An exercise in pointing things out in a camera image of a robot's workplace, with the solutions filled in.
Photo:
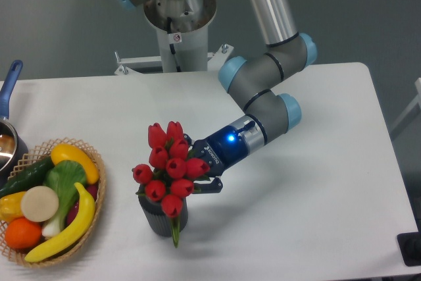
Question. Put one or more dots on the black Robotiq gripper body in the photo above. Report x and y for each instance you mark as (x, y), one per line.
(222, 149)

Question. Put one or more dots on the red tulip bouquet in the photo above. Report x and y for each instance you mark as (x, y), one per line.
(169, 176)

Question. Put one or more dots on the dark grey ribbed vase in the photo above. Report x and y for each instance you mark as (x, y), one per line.
(155, 216)

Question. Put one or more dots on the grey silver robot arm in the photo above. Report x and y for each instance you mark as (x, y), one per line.
(181, 27)

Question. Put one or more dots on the dark red eggplant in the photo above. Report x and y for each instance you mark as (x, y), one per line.
(92, 190)

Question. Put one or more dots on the yellow banana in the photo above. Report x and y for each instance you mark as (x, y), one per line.
(71, 233)

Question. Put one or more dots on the yellow squash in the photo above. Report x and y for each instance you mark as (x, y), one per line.
(67, 152)

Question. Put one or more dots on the green bok choy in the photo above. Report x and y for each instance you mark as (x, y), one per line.
(61, 180)

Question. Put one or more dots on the green cucumber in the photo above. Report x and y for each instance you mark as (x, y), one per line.
(31, 176)

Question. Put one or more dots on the beige round slice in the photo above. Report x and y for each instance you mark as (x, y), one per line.
(39, 204)

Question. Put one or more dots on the yellow bell pepper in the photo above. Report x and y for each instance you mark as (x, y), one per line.
(10, 206)

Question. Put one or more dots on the orange fruit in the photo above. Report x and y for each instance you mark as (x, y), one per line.
(22, 233)

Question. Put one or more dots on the black device at edge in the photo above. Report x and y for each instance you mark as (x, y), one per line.
(409, 245)

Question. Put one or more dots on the woven wicker basket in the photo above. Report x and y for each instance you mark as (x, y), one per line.
(36, 154)

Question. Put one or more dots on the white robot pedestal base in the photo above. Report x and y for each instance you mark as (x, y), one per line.
(178, 52)

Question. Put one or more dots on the blue handled saucepan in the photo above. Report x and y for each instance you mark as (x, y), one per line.
(12, 145)

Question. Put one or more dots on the white metal frame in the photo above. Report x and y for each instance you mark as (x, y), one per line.
(410, 112)

